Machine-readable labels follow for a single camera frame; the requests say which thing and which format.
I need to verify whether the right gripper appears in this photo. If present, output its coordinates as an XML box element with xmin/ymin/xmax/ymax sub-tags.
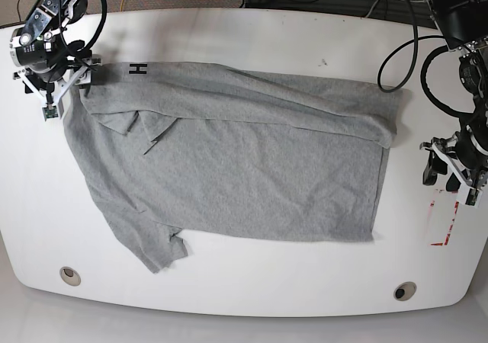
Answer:
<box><xmin>13</xmin><ymin>55</ymin><xmax>102</xmax><ymax>109</ymax></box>

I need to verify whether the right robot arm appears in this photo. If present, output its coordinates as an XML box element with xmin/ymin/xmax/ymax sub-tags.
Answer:
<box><xmin>9</xmin><ymin>0</ymin><xmax>108</xmax><ymax>119</ymax></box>

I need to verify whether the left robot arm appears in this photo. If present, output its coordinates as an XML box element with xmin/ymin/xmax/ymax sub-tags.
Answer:
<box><xmin>420</xmin><ymin>0</ymin><xmax>487</xmax><ymax>192</ymax></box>

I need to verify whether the table cable grommet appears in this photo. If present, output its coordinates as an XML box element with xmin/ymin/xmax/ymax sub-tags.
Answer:
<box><xmin>393</xmin><ymin>281</ymin><xmax>417</xmax><ymax>301</ymax></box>
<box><xmin>59</xmin><ymin>267</ymin><xmax>81</xmax><ymax>287</ymax></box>

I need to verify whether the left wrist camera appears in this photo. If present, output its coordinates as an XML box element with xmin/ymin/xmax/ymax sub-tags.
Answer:
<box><xmin>457</xmin><ymin>184</ymin><xmax>483</xmax><ymax>207</ymax></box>

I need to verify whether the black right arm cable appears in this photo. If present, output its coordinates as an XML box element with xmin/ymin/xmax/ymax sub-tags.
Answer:
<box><xmin>49</xmin><ymin>0</ymin><xmax>108</xmax><ymax>73</ymax></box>

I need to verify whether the grey t-shirt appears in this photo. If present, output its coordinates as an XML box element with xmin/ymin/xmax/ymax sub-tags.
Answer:
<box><xmin>64</xmin><ymin>63</ymin><xmax>403</xmax><ymax>273</ymax></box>

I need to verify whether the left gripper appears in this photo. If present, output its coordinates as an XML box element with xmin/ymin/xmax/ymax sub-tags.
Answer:
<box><xmin>419</xmin><ymin>129</ymin><xmax>487</xmax><ymax>191</ymax></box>

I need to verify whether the left table cable grommet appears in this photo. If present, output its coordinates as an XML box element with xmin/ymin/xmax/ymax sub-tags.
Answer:
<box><xmin>59</xmin><ymin>267</ymin><xmax>81</xmax><ymax>287</ymax></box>

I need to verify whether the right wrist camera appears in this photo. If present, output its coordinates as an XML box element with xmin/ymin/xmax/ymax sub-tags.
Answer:
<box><xmin>42</xmin><ymin>105</ymin><xmax>59</xmax><ymax>121</ymax></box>

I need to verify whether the right table cable grommet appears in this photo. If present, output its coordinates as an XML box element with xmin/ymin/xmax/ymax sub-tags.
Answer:
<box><xmin>393</xmin><ymin>281</ymin><xmax>417</xmax><ymax>301</ymax></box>

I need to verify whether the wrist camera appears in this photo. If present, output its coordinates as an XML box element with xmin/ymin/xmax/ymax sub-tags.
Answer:
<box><xmin>457</xmin><ymin>184</ymin><xmax>483</xmax><ymax>207</ymax></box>
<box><xmin>42</xmin><ymin>105</ymin><xmax>59</xmax><ymax>121</ymax></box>

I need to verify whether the red tape rectangle marking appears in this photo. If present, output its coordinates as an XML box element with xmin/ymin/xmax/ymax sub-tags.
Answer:
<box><xmin>426</xmin><ymin>189</ymin><xmax>459</xmax><ymax>246</ymax></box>

